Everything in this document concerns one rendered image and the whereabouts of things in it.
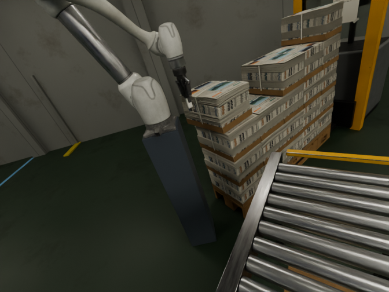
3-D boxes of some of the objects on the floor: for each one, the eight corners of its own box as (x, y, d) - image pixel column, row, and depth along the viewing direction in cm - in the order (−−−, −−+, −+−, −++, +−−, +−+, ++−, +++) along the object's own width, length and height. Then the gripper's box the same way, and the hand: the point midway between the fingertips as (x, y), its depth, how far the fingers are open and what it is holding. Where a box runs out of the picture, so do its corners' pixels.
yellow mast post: (349, 128, 219) (390, -114, 126) (352, 125, 223) (395, -113, 130) (359, 130, 212) (410, -125, 119) (362, 127, 216) (414, -124, 123)
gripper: (190, 64, 101) (201, 106, 113) (178, 65, 111) (189, 103, 123) (179, 69, 98) (191, 111, 110) (167, 69, 108) (179, 108, 120)
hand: (189, 102), depth 115 cm, fingers closed
